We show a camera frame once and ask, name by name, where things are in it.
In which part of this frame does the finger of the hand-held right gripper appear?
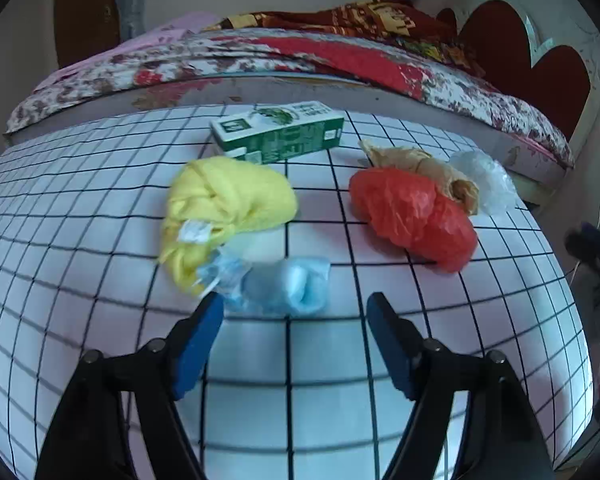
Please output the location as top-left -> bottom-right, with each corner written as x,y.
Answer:
564,222 -> 600,265

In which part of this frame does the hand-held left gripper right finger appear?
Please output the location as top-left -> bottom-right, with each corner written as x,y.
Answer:
366,291 -> 556,480

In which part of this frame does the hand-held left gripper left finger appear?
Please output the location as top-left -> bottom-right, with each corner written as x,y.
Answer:
32,291 -> 226,480

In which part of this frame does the light blue plastic bag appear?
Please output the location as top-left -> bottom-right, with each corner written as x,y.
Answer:
197,246 -> 332,317

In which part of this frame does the clear plastic bag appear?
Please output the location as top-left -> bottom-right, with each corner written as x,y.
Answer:
449,150 -> 518,217

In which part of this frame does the red plastic bag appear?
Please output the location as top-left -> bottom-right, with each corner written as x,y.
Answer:
349,167 -> 478,274

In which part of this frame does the yellow cloth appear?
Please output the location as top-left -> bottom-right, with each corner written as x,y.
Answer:
159,156 -> 299,297

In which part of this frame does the beige plastic bag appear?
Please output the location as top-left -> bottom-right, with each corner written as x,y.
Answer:
359,139 -> 481,217

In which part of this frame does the green milk carton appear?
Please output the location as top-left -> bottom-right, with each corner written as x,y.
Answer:
210,101 -> 345,165

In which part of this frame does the black grid white tablecloth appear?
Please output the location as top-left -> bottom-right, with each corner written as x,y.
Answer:
0,104 -> 596,480

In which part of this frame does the red heart-shaped headboard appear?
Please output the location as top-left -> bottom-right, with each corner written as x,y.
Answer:
435,0 -> 600,143

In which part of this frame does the floral bedspread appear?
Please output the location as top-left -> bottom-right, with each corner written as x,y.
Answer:
4,29 -> 576,168

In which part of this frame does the pink cloth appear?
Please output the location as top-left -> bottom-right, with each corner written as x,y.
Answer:
32,12 -> 221,96

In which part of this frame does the red patterned blanket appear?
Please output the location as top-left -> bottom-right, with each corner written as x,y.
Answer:
215,0 -> 486,78

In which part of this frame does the brown wooden door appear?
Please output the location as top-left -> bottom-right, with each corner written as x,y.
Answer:
54,0 -> 123,68

